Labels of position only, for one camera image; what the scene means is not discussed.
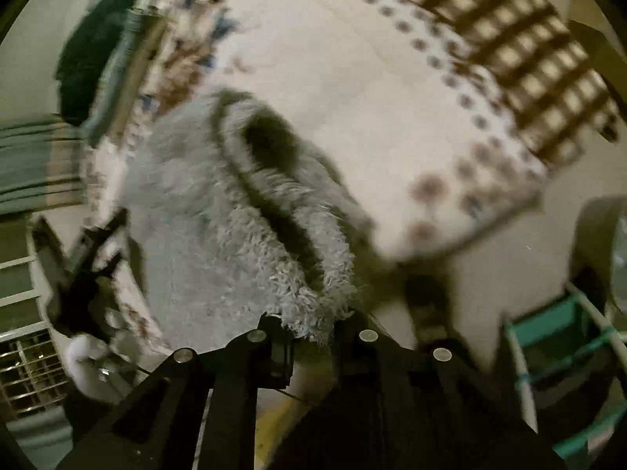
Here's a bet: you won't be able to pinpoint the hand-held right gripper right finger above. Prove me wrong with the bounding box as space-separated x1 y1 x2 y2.
335 309 569 470

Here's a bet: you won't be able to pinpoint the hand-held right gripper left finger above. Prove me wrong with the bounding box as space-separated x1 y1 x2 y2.
56 313 295 470

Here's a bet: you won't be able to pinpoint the grey fleece blanket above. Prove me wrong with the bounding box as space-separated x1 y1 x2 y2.
120 89 373 343

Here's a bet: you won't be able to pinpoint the window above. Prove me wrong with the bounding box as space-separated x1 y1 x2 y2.
0 225 69 422

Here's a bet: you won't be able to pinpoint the striped green curtain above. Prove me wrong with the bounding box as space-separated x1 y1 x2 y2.
0 117 91 211

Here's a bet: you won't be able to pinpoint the folded blue jeans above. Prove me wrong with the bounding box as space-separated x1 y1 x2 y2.
85 10 148 145

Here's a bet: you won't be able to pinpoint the dark green blanket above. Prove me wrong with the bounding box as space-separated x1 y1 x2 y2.
55 0 143 125

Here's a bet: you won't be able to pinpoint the floral bed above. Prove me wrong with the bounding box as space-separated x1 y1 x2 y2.
81 0 620 353

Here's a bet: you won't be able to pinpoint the silver bucket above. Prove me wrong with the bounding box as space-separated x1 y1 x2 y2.
571 198 627 287

